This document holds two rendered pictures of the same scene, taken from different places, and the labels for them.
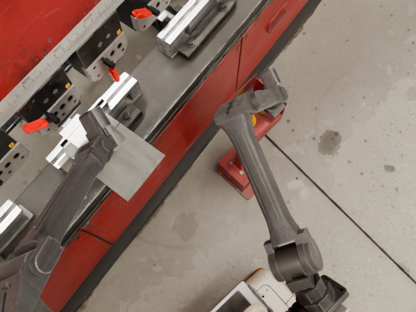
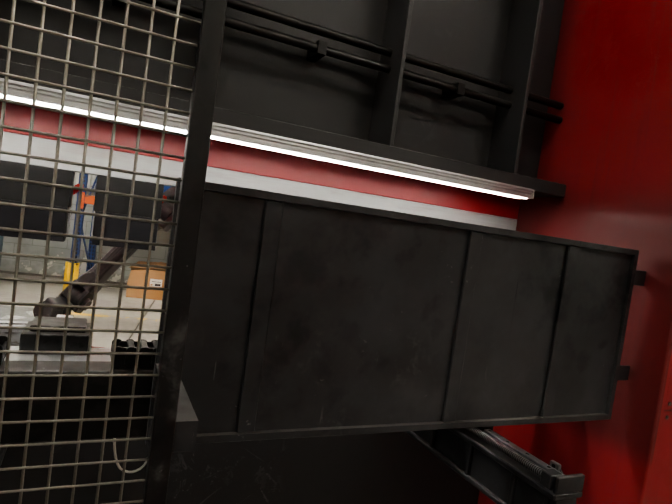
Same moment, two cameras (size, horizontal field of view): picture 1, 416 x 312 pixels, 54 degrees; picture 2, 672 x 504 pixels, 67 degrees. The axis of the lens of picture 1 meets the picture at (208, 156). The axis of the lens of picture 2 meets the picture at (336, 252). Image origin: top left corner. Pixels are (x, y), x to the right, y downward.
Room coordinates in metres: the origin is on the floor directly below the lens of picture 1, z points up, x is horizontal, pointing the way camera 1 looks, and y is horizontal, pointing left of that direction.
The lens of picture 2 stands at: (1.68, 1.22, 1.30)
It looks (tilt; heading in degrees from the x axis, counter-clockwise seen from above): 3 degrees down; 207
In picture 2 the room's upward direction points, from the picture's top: 8 degrees clockwise
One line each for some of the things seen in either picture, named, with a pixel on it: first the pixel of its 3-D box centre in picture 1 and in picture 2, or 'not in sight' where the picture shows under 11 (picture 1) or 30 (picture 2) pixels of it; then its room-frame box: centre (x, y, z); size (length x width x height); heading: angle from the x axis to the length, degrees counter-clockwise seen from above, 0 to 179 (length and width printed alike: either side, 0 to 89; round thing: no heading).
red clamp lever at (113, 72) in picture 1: (111, 70); not in sight; (0.59, 0.26, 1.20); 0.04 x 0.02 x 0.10; 52
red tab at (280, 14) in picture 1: (278, 17); not in sight; (1.22, -0.35, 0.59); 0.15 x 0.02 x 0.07; 142
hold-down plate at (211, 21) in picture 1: (207, 27); not in sight; (0.95, -0.01, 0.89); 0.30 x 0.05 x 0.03; 142
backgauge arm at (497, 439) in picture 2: not in sight; (462, 437); (0.38, 0.98, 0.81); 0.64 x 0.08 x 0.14; 52
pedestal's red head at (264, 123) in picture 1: (252, 114); not in sight; (0.65, -0.17, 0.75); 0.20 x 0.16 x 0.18; 135
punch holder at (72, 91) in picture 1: (41, 96); not in sight; (0.49, 0.42, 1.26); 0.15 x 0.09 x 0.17; 142
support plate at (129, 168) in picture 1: (114, 153); not in sight; (0.42, 0.29, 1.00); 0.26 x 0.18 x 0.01; 52
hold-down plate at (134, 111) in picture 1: (108, 140); not in sight; (0.50, 0.34, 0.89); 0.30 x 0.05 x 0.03; 142
